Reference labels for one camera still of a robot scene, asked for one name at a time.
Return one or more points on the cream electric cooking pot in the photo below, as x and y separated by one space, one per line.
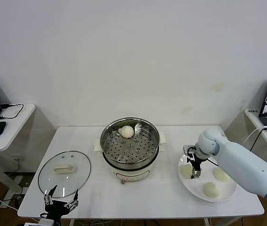
131 175

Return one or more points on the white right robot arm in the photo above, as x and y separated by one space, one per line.
237 155

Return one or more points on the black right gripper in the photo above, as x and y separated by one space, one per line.
196 162

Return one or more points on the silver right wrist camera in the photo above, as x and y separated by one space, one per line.
189 151

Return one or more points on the white steamed baozi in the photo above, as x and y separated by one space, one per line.
126 131
212 189
186 171
221 175

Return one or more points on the small printed label sticker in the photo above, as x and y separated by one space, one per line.
252 111

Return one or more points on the white side table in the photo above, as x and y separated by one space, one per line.
18 122
255 124

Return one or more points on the white wall socket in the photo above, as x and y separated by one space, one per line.
18 163

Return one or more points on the white round plate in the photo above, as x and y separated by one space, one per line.
194 188

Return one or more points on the stainless steel steamer basket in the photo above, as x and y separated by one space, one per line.
129 150

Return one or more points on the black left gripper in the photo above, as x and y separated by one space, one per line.
55 208

